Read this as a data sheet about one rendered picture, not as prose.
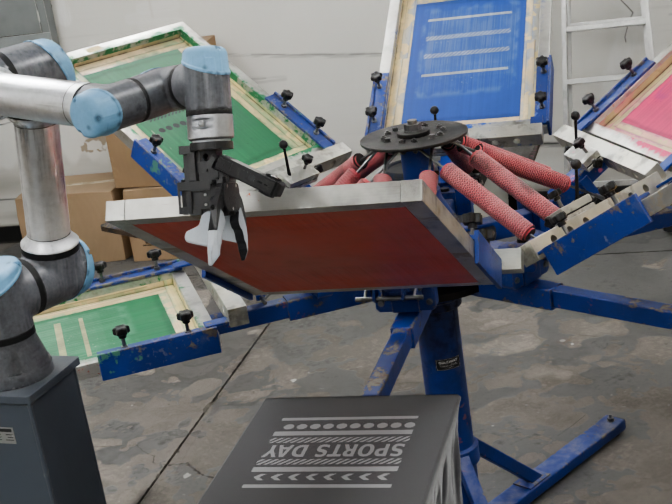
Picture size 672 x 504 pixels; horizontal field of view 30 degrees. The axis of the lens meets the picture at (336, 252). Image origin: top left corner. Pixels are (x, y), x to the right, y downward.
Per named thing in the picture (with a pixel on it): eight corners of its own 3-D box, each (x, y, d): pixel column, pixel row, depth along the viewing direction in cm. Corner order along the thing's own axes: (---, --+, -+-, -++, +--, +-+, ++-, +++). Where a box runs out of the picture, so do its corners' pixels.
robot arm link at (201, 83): (204, 52, 209) (238, 45, 203) (209, 118, 210) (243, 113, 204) (167, 50, 204) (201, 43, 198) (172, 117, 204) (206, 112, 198)
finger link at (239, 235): (221, 250, 215) (207, 207, 210) (254, 248, 213) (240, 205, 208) (217, 262, 213) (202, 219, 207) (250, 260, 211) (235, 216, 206)
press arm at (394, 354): (339, 521, 245) (335, 494, 243) (310, 521, 247) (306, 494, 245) (443, 286, 357) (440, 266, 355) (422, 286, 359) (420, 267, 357)
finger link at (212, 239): (183, 268, 199) (193, 219, 204) (218, 266, 197) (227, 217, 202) (176, 257, 196) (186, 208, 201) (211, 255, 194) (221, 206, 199)
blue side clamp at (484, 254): (479, 263, 254) (478, 229, 256) (454, 264, 256) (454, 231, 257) (502, 289, 282) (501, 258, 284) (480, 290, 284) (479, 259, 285)
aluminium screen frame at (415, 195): (422, 200, 209) (422, 178, 210) (104, 221, 226) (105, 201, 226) (497, 284, 283) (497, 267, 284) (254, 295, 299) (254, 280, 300)
